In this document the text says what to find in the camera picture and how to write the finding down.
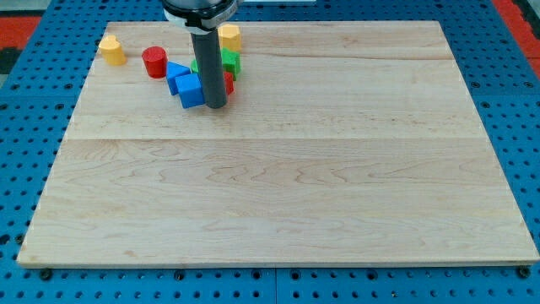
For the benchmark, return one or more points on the black robot arm flange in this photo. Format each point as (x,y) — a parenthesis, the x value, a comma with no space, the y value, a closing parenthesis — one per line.
(199,17)

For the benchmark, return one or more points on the yellow heart block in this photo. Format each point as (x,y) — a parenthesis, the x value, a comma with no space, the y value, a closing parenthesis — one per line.
(111,50)

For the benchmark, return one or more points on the light wooden board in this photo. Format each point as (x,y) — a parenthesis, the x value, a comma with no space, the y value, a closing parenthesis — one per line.
(344,144)

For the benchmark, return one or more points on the red block behind rod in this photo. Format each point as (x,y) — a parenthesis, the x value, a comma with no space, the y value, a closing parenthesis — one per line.
(229,83)

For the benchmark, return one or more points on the green star block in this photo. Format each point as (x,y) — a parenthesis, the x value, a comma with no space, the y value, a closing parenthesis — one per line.
(231,62)

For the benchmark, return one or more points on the blue cube block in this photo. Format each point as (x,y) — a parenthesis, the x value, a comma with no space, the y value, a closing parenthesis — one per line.
(190,90)

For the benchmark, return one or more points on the green block behind rod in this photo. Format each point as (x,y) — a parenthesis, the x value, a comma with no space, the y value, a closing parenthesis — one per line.
(194,66)

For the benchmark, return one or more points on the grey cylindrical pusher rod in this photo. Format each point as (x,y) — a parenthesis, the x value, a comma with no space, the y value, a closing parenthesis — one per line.
(210,68)

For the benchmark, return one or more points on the yellow hexagon block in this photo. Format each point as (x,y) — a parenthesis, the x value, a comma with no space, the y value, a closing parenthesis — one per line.
(230,37)

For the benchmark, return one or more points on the blue triangle block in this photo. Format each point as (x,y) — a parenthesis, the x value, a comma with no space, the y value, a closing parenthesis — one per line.
(174,70)

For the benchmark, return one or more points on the red cylinder block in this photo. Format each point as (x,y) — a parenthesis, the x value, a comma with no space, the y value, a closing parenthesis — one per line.
(155,61)

